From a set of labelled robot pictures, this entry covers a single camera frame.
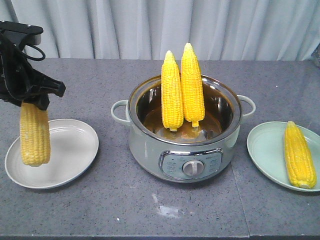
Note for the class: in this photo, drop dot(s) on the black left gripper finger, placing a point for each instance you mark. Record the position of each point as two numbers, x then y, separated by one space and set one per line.
38 83
41 101

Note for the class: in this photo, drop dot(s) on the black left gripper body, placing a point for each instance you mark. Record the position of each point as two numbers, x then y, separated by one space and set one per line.
18 44

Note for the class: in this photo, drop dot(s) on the yellow corn cob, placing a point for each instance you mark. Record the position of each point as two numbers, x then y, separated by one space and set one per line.
172 112
35 146
192 87
298 158

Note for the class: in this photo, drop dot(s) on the cream white plate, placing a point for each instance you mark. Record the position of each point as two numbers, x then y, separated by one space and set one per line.
74 146

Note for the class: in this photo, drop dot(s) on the grey white curtain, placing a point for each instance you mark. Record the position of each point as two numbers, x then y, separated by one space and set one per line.
261 30

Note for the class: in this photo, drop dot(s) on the green electric cooking pot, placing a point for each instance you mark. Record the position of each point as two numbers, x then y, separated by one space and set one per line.
190 154

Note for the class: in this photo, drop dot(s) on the light green plate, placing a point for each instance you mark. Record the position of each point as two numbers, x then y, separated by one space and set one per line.
265 145

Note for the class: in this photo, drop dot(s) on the white appliance at right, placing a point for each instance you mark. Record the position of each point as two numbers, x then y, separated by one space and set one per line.
315 57

